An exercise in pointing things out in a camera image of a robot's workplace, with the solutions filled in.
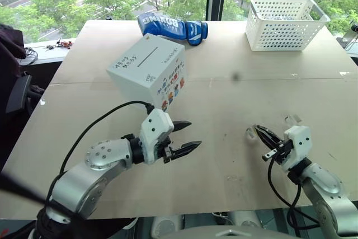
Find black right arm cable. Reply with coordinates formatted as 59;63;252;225
267;152;321;229

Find white perforated plastic basket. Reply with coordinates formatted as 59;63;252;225
245;0;331;52

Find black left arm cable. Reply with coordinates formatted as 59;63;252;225
46;100;156;209

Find blurred black strap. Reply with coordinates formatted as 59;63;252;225
0;170;84;223

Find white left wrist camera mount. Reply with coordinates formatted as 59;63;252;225
138;108;175;165

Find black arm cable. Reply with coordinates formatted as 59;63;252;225
46;100;156;209
267;152;321;229

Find dark maroon garment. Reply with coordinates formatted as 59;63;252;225
0;23;29;172

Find grey robot torso cover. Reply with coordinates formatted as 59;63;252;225
156;228;299;239

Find white rounded robot part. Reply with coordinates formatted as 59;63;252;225
150;214;184;239
227;210;265;229

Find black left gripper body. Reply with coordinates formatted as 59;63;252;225
160;136;176;164

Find blue boxing glove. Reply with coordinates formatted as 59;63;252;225
136;13;209;47

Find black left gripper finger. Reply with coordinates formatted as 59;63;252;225
171;140;203;160
172;120;193;133

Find white box with slot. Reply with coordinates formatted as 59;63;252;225
106;33;188;111

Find grey camera stand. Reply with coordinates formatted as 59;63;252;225
341;17;358;53

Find small red black drone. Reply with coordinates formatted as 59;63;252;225
55;39;74;51

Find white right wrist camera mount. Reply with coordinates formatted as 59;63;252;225
280;125;313;172

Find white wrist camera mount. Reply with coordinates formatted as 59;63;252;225
280;125;313;172
138;108;175;165

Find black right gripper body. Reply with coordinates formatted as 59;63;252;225
262;139;295;166

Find black flat panel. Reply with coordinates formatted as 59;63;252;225
5;74;34;115

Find tangled black cables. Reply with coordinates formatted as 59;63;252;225
23;46;39;65

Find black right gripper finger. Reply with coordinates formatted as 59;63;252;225
258;130;281;151
256;124;285;144

